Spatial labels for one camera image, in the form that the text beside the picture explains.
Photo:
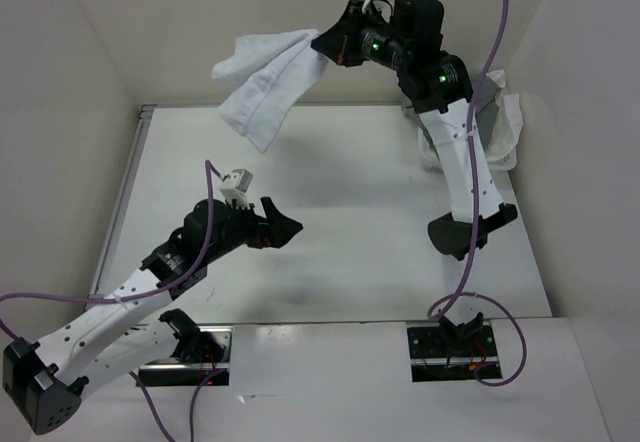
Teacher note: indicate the grey skirt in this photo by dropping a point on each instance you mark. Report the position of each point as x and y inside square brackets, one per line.
[486, 110]

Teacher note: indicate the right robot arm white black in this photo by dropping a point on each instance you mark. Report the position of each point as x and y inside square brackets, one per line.
[439, 88]

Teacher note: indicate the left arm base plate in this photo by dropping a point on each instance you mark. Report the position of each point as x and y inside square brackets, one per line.
[191, 369]

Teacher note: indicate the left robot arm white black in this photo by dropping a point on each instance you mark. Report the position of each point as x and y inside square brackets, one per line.
[48, 379]

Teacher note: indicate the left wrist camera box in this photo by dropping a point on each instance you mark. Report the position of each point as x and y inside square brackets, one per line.
[234, 187]

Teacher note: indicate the white laundry basket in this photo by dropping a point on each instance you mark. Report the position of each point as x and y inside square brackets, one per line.
[501, 153]

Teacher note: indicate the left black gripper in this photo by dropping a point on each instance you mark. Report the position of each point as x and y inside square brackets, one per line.
[274, 231]

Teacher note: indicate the white skirt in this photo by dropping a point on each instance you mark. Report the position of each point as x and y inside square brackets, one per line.
[269, 73]

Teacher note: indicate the aluminium table edge rail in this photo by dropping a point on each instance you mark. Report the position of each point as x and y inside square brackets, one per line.
[345, 172]

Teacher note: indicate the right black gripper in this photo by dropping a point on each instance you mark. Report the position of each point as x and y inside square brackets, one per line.
[337, 42]

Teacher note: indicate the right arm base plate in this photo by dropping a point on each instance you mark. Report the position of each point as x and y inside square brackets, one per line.
[444, 351]

